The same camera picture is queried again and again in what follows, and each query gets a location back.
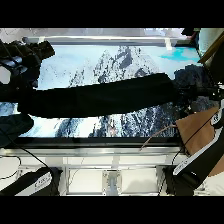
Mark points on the heap of clothes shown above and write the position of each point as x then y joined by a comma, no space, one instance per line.
45,50

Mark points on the dark blue garment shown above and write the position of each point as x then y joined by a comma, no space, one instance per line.
13,128

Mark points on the brown clothes hanger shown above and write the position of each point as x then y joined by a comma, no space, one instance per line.
156,135

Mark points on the silver frame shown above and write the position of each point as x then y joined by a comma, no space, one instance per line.
113,152

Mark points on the black long-sleeved shirt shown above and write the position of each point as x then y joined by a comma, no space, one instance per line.
100,98

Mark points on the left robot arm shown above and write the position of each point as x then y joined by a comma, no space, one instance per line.
15,63

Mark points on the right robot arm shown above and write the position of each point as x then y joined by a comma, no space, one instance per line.
203,163

